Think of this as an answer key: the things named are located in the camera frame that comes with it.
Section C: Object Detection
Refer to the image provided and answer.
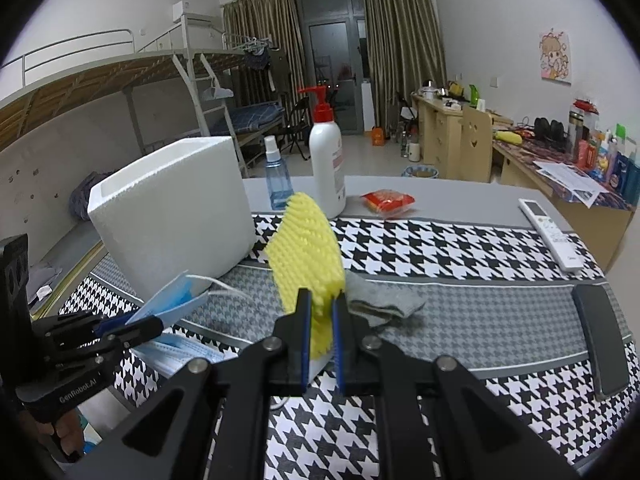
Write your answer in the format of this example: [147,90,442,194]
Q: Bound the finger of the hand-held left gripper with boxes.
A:
[42,316,165,366]
[32,310,126,346]

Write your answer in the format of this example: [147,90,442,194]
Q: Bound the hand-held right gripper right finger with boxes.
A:
[331,294,583,480]

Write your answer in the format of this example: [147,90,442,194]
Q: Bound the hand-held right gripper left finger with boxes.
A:
[87,287,313,480]

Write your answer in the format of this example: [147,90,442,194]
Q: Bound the single blue face mask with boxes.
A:
[125,270,273,326]

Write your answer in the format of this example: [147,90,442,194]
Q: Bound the grey sock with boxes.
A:
[342,270,427,328]

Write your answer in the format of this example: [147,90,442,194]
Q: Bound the yellow foam net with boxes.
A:
[264,191,346,361]

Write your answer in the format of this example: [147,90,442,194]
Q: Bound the white foam box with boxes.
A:
[87,135,258,301]

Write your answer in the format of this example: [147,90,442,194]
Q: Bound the person's left hand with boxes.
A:
[50,402,88,463]

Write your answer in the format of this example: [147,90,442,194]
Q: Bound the houndstooth table cloth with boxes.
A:
[60,212,633,480]

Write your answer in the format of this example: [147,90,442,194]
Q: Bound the red snack packet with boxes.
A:
[361,188,417,218]

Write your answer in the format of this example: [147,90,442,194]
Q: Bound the blue spray bottle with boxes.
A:
[263,135,292,211]

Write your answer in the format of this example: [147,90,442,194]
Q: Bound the white pump bottle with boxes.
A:
[298,85,347,220]

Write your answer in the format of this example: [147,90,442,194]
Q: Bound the black folding chair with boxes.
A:
[277,97,311,161]

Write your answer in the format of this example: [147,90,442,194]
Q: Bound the blue plaid bedding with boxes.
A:
[227,101,283,131]

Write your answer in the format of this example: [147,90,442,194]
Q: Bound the light wooden drawer cabinet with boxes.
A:
[411,92,513,181]

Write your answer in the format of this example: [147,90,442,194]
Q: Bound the white remote control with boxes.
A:
[517,198,585,275]

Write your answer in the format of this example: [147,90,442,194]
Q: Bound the metal bunk bed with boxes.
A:
[0,12,286,176]

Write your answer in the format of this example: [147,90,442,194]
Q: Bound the wooden smiley chair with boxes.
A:
[460,106,493,183]

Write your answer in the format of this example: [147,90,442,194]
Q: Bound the wooden desk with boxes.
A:
[492,135,633,271]

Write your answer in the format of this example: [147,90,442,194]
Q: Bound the black phone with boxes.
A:
[571,284,630,402]

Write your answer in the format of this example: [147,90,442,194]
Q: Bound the dark hanging clothes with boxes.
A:
[242,42,283,91]

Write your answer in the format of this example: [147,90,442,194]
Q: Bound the printed papers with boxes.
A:
[532,160,608,208]

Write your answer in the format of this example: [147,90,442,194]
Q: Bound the glass balcony door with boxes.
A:
[292,0,373,136]

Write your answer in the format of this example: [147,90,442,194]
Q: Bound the brown curtain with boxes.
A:
[361,0,448,131]
[222,0,308,136]

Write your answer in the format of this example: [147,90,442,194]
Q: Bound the white air conditioner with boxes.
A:
[172,1,221,23]

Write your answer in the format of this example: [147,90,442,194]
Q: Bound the row of toiletry bottles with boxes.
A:
[567,97,640,196]

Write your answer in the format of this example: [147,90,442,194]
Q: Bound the cartoon wall picture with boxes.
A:
[539,28,573,83]

